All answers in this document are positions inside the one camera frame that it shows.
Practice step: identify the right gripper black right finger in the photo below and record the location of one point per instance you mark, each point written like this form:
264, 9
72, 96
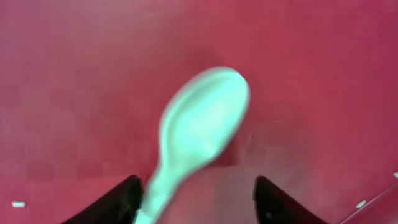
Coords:
274, 206

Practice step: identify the white plastic spoon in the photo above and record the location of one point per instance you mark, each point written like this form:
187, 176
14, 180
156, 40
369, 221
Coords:
195, 128

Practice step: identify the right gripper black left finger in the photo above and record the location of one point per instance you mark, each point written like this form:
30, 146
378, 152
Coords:
118, 206

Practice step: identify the red serving tray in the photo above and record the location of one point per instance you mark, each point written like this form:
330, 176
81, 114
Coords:
83, 84

